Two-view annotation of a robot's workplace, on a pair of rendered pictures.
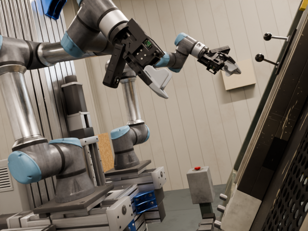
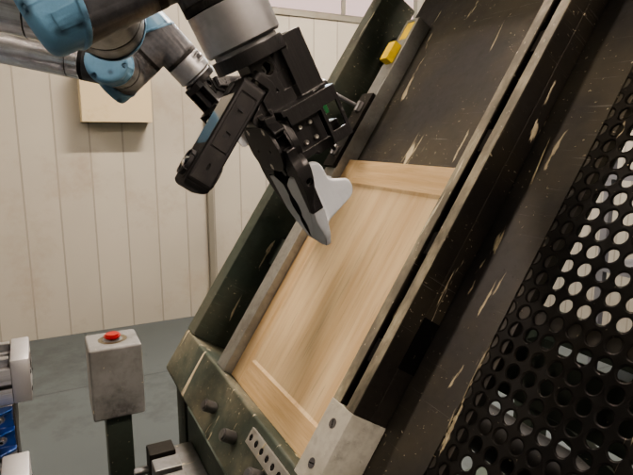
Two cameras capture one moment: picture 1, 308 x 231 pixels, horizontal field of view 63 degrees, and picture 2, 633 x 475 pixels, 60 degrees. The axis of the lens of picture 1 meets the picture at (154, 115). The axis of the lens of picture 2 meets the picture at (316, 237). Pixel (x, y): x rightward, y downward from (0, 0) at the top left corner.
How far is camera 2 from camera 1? 0.47 m
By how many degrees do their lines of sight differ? 47
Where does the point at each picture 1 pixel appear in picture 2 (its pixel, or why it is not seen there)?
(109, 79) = (212, 174)
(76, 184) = not seen: outside the picture
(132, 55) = (292, 128)
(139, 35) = (306, 81)
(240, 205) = (352, 442)
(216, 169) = (26, 306)
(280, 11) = not seen: outside the picture
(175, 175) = not seen: outside the picture
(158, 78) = (330, 199)
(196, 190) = (110, 390)
